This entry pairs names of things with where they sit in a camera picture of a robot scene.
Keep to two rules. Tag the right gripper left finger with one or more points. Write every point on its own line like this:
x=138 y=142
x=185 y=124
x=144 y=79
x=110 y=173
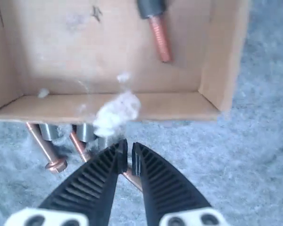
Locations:
x=89 y=183

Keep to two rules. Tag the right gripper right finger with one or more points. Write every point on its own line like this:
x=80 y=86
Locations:
x=165 y=183

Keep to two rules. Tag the silver metal sleeve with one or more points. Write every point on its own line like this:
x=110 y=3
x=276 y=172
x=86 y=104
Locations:
x=46 y=131
x=103 y=144
x=85 y=134

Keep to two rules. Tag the cardboard box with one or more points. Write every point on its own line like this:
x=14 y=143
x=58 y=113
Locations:
x=103 y=58

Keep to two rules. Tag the copper bolt in black sleeve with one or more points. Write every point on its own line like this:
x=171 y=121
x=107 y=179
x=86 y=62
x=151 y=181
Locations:
x=159 y=37

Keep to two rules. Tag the white fluff tuft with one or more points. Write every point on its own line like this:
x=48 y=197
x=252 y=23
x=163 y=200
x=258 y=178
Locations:
x=116 y=113

